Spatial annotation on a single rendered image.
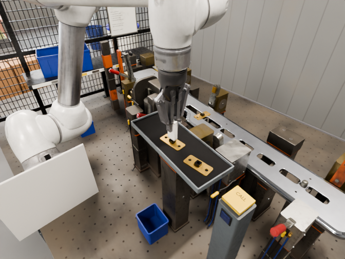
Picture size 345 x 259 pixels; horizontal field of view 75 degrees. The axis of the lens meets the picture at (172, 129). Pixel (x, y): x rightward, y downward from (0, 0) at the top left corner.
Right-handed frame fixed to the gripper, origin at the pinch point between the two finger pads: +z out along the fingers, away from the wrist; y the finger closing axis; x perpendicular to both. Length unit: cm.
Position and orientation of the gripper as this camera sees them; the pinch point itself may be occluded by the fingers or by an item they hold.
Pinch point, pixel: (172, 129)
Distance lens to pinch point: 69.8
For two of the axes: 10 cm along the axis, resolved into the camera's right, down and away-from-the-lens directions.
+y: -7.0, 4.4, -5.6
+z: 0.0, 7.9, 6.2
